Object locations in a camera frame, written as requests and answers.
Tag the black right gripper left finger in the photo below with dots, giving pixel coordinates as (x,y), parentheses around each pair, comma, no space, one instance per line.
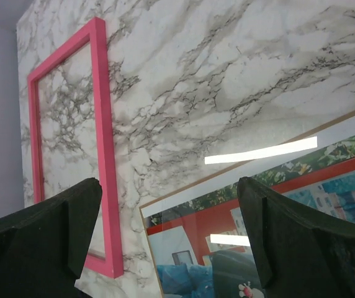
(43,247)

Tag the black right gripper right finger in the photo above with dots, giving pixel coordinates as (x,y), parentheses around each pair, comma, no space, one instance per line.
(299,251)

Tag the printed photo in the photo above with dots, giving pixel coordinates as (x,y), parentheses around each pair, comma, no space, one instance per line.
(202,229)

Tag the clear acrylic sheet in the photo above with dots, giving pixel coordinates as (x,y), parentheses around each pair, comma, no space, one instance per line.
(283,161)

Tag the pink photo frame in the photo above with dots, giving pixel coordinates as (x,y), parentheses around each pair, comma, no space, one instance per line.
(93,33)

